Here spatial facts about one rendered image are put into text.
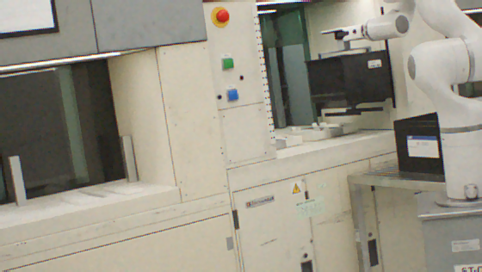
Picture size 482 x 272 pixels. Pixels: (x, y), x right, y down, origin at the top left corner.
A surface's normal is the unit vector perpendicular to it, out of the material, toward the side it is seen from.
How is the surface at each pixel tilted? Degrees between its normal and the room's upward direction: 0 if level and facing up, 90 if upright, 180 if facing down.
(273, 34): 90
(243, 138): 90
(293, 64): 90
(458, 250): 90
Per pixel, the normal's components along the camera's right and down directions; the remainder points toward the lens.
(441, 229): -0.23, 0.13
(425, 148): -0.86, 0.17
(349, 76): 0.51, 0.00
